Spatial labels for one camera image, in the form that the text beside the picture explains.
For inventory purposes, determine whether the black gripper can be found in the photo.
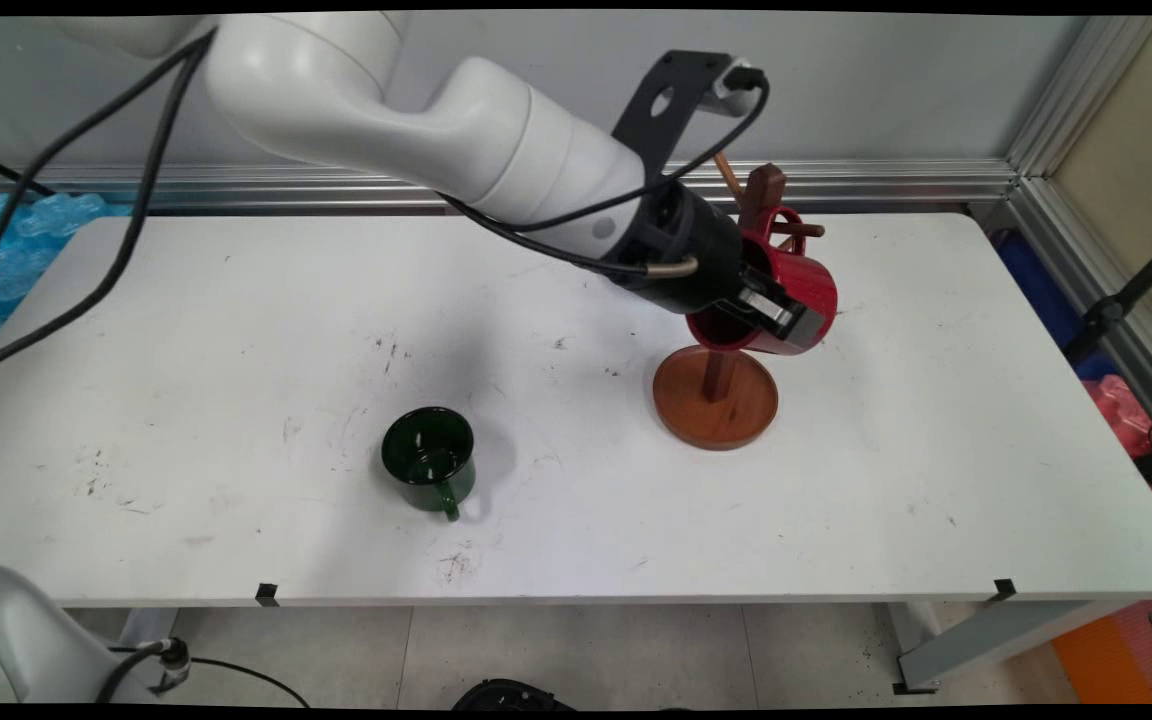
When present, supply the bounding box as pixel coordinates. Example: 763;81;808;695
606;185;827;357

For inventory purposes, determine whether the red ceramic mug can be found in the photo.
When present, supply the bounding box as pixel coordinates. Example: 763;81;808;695
686;205;839;356

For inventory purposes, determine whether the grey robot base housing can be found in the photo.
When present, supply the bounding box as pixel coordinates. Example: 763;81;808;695
0;563;172;706

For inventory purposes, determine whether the wooden mug tree stand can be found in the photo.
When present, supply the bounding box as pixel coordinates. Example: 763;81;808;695
652;152;827;451

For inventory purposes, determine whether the blue plastic item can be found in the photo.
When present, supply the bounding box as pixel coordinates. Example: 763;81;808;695
991;228;1117;381

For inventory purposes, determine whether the black tripod stand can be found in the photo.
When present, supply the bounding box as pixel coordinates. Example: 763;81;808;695
1061;225;1152;366

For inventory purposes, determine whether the red plastic bag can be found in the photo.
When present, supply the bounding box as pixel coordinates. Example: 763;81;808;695
1081;375;1152;459

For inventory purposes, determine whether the dark green enamel mug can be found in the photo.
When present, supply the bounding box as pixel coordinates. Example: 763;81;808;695
381;406;478;523

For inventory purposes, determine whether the orange floor mat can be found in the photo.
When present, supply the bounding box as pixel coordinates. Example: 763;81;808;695
1051;595;1152;706

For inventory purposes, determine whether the black round floor object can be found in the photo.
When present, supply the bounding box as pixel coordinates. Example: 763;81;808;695
451;678;577;711

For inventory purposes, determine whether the blue plastic bubble wrap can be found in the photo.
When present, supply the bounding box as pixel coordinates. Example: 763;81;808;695
0;192;139;363

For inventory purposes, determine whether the black cable with metal connector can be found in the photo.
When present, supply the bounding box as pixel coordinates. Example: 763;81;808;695
0;60;699;379

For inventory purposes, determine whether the aluminium wall rail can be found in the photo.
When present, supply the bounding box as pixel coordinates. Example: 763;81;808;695
0;158;1022;213

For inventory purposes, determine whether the black camera cable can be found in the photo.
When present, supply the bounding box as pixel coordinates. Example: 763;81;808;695
0;30;772;291

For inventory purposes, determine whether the aluminium corner frame post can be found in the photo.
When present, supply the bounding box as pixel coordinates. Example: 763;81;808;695
1006;15;1152;461

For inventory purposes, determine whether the grey table leg frame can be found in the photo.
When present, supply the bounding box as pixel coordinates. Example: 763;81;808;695
886;600;1137;696

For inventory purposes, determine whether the black base cable with plug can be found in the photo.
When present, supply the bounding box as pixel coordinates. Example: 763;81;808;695
96;638;312;709

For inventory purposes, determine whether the thin black background cable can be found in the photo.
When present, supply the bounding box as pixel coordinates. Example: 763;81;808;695
0;148;57;197

